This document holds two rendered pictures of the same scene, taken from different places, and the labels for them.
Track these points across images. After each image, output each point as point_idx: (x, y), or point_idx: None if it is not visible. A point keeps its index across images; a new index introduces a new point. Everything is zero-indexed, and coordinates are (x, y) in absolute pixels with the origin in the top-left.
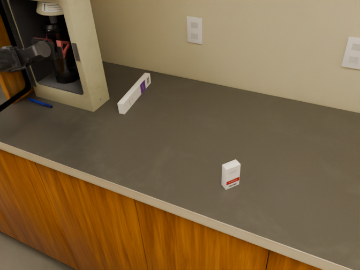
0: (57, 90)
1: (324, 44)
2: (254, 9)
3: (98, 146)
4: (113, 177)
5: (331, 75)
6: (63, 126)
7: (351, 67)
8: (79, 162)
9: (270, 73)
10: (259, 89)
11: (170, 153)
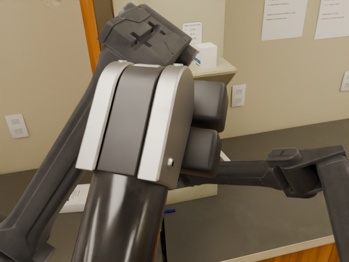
0: (175, 191)
1: (330, 80)
2: (286, 67)
3: (272, 217)
4: (324, 231)
5: (333, 99)
6: (216, 220)
7: (346, 90)
8: (284, 237)
9: (294, 110)
10: (285, 126)
11: (321, 192)
